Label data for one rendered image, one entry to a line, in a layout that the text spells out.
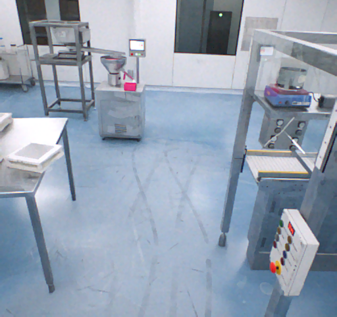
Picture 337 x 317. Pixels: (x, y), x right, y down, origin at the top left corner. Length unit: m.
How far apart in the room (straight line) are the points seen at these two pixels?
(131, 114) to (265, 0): 3.98
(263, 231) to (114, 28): 5.42
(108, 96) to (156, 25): 2.95
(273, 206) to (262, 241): 0.32
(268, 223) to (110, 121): 2.66
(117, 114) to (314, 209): 3.24
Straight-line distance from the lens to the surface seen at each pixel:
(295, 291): 1.20
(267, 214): 2.07
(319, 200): 1.08
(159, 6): 6.47
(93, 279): 2.34
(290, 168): 1.99
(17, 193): 1.74
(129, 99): 3.87
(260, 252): 2.33
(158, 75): 6.64
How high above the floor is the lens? 1.83
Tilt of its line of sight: 28 degrees down
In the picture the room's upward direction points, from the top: 3 degrees clockwise
